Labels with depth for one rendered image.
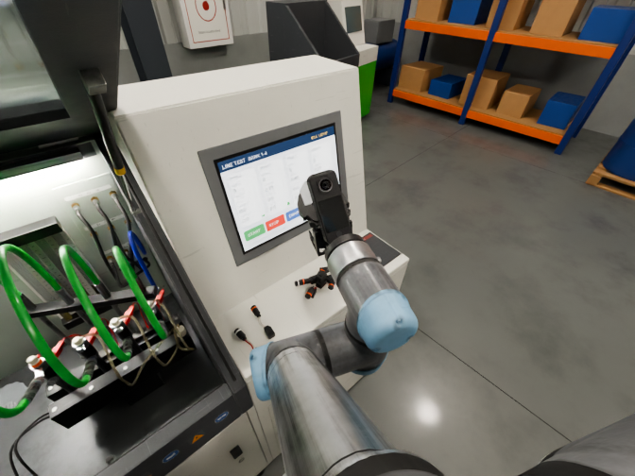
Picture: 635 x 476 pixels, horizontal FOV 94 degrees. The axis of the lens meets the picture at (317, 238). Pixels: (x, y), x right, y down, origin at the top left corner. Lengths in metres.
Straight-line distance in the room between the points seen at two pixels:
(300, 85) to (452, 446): 1.78
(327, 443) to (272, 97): 0.79
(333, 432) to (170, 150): 0.68
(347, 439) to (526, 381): 2.12
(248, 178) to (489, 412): 1.78
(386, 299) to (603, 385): 2.24
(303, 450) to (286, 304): 0.77
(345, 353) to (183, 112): 0.61
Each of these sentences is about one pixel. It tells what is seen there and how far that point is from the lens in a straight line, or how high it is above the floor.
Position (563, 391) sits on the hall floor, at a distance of 2.40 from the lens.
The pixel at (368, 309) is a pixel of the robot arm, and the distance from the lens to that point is 0.39.
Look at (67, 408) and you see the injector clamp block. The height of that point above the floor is 0.98.
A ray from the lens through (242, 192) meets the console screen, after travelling 0.85.
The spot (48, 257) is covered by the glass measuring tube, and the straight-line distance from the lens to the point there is 1.06.
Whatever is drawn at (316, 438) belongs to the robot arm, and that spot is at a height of 1.55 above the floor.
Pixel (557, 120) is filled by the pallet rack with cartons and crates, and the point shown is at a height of 0.33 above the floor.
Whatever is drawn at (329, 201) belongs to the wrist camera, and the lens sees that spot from 0.47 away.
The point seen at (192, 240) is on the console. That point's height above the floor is 1.24.
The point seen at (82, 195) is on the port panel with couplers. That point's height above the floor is 1.32.
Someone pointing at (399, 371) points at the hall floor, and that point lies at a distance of 2.01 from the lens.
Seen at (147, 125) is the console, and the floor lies 1.52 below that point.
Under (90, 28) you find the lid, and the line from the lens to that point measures 0.46.
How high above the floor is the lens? 1.78
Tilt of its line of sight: 42 degrees down
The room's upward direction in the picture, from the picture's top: 2 degrees clockwise
